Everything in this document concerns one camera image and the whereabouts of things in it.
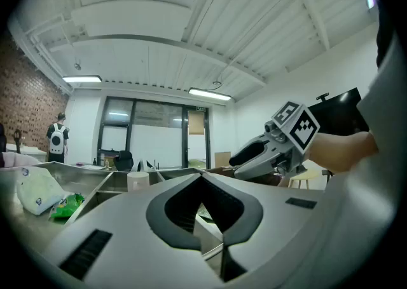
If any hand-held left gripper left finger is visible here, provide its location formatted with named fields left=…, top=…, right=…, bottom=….
left=44, top=173, right=223, bottom=289

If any person's right forearm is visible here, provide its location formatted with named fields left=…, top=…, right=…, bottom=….
left=304, top=130, right=380, bottom=173

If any steel compartment tray table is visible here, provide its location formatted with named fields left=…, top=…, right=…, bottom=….
left=0, top=160, right=287, bottom=284

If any wooden stool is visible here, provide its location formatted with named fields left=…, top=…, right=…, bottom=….
left=287, top=168, right=319, bottom=191

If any long ceiling light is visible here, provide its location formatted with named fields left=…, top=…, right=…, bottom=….
left=188, top=87, right=233, bottom=102
left=62, top=74, right=103, bottom=84

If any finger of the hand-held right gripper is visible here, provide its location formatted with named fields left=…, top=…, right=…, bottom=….
left=233, top=153, right=289, bottom=181
left=228, top=138, right=278, bottom=168

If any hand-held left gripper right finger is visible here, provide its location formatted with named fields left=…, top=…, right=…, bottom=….
left=201, top=173, right=326, bottom=285

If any cardboard sheet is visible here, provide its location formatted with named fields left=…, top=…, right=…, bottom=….
left=214, top=151, right=232, bottom=170

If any black wall monitor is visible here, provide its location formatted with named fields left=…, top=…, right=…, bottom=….
left=307, top=87, right=371, bottom=137

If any white side cabinet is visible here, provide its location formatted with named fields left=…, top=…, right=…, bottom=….
left=6, top=143, right=48, bottom=164

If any pink cloth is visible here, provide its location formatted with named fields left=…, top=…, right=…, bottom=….
left=1, top=151, right=43, bottom=168

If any dark wooden desk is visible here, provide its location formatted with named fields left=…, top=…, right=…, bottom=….
left=68, top=161, right=115, bottom=172

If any black framed glass door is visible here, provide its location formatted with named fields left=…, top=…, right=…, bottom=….
left=182, top=106, right=212, bottom=170

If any black framed window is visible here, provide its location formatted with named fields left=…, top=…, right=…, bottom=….
left=97, top=96, right=188, bottom=170

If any brown door blind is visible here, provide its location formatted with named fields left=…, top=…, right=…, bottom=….
left=188, top=111, right=205, bottom=136

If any person's shirt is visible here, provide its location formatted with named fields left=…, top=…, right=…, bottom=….
left=324, top=27, right=407, bottom=289

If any green snack packet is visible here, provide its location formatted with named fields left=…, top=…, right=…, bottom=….
left=48, top=192, right=86, bottom=221

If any black handle stand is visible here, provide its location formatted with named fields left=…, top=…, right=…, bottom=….
left=12, top=128, right=24, bottom=154

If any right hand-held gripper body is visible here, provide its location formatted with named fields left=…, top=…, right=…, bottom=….
left=263, top=100, right=321, bottom=175

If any white cylindrical cup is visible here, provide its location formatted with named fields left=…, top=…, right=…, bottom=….
left=127, top=171, right=150, bottom=192

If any black office chair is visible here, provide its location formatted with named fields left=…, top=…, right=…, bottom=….
left=113, top=150, right=135, bottom=173

